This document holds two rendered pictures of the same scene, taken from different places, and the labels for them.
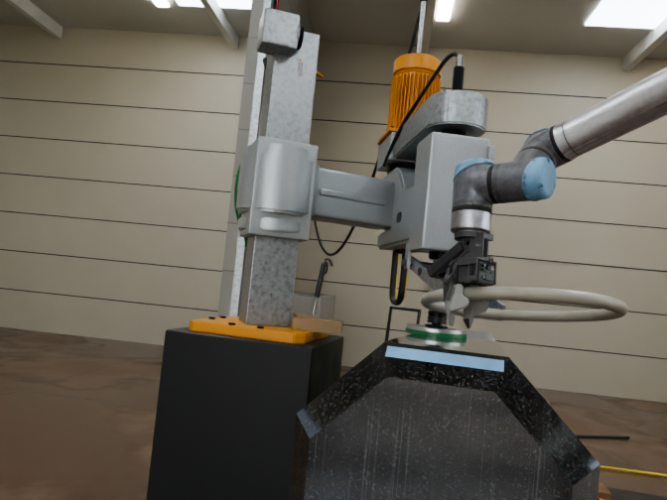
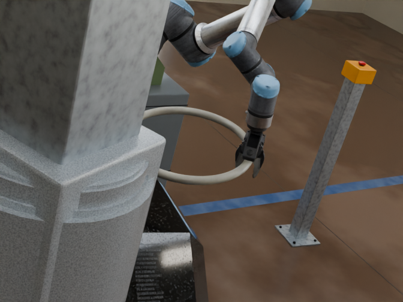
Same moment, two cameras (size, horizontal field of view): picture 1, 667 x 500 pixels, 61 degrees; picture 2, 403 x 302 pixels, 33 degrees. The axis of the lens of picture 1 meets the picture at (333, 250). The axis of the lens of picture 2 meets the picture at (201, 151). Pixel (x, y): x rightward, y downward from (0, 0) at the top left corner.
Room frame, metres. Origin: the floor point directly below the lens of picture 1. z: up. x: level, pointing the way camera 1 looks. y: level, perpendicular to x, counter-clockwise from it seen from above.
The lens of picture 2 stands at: (3.02, 1.11, 2.07)
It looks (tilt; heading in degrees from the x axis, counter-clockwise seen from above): 26 degrees down; 224
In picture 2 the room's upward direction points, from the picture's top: 16 degrees clockwise
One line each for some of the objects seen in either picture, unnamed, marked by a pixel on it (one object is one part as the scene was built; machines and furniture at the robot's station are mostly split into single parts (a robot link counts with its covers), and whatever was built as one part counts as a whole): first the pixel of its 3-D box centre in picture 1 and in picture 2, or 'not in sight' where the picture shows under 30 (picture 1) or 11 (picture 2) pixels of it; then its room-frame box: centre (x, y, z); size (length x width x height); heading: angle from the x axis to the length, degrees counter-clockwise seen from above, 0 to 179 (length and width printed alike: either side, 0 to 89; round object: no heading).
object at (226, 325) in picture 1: (263, 327); not in sight; (2.47, 0.27, 0.76); 0.49 x 0.49 x 0.05; 78
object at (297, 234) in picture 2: not in sight; (327, 155); (0.07, -0.79, 0.54); 0.20 x 0.20 x 1.09; 78
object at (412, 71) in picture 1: (417, 101); not in sight; (2.74, -0.34, 1.91); 0.31 x 0.28 x 0.40; 97
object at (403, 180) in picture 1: (421, 215); not in sight; (2.48, -0.37, 1.31); 0.74 x 0.23 x 0.49; 7
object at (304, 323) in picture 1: (318, 324); not in sight; (2.37, 0.03, 0.81); 0.20 x 0.10 x 0.05; 86
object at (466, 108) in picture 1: (427, 143); not in sight; (2.43, -0.36, 1.63); 0.96 x 0.25 x 0.17; 7
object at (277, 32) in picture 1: (280, 34); not in sight; (2.33, 0.31, 2.00); 0.20 x 0.18 x 0.15; 78
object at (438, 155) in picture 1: (441, 202); not in sight; (2.17, -0.39, 1.33); 0.36 x 0.22 x 0.45; 7
